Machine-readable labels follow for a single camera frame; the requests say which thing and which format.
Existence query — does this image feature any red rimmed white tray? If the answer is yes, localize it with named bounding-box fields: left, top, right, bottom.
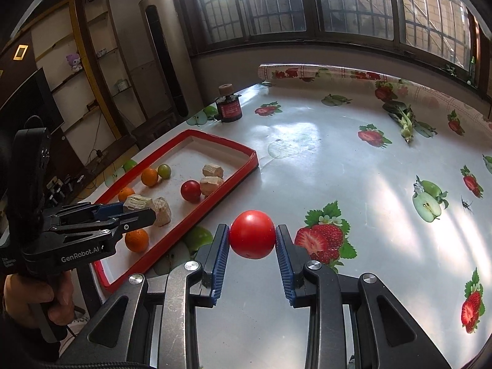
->
left=92, top=129, right=259, bottom=293

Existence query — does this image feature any fruit print tablecloth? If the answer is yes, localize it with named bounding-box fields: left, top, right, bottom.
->
left=92, top=63, right=492, bottom=369

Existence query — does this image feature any wooden stool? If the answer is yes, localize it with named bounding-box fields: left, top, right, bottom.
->
left=131, top=111, right=177, bottom=143

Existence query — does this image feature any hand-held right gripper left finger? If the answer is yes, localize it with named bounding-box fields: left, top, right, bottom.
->
left=58, top=223, right=231, bottom=369

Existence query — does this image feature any red tomato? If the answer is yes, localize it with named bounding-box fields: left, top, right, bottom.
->
left=229, top=210, right=276, bottom=260
left=180, top=180, right=202, bottom=203

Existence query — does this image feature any person's left hand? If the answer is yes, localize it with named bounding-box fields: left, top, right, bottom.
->
left=3, top=270, right=76, bottom=329

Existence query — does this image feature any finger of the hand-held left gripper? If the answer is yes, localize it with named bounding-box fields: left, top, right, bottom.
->
left=44, top=201, right=129, bottom=227
left=45, top=208, right=158, bottom=241

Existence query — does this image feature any green bok choy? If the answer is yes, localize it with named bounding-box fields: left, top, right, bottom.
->
left=383, top=101, right=419, bottom=144

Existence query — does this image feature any white tower air conditioner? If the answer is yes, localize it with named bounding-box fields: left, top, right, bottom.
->
left=138, top=0, right=204, bottom=118

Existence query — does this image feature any barred window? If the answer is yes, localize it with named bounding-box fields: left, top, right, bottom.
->
left=173, top=0, right=481, bottom=70

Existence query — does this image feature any black television screen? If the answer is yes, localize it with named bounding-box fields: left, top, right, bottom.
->
left=0, top=67, right=65, bottom=143

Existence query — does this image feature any white wall shelf unit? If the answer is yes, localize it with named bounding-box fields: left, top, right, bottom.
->
left=33, top=0, right=149, bottom=143

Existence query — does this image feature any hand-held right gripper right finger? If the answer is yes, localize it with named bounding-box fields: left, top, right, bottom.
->
left=275, top=224, right=452, bottom=369

